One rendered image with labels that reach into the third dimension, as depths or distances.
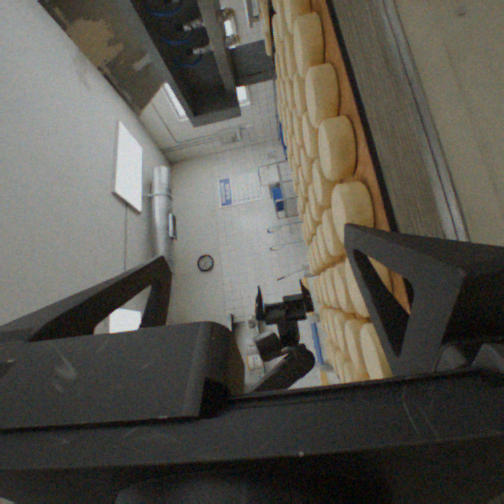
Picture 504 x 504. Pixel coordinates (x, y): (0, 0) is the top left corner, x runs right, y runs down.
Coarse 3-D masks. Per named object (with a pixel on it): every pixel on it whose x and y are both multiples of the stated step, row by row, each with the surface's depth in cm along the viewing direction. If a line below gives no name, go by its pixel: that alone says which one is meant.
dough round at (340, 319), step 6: (342, 312) 32; (336, 318) 31; (342, 318) 30; (348, 318) 30; (354, 318) 30; (336, 324) 32; (342, 324) 29; (336, 330) 33; (342, 330) 29; (342, 336) 29; (342, 342) 30; (342, 348) 31; (348, 354) 30
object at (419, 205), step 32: (352, 0) 23; (352, 32) 23; (384, 32) 23; (352, 64) 23; (384, 64) 22; (384, 96) 22; (384, 128) 21; (416, 128) 21; (384, 160) 21; (416, 160) 21; (416, 192) 20; (416, 224) 20; (448, 224) 20
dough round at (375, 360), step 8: (368, 328) 19; (360, 336) 21; (368, 336) 19; (376, 336) 18; (368, 344) 19; (376, 344) 17; (368, 352) 19; (376, 352) 17; (368, 360) 20; (376, 360) 18; (384, 360) 17; (368, 368) 20; (376, 368) 18; (384, 368) 17; (376, 376) 18; (384, 376) 17; (392, 376) 16
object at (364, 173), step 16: (320, 0) 21; (320, 16) 22; (336, 48) 20; (336, 64) 21; (352, 96) 19; (352, 112) 19; (368, 160) 18; (352, 176) 22; (368, 176) 18; (384, 224) 17; (400, 288) 17
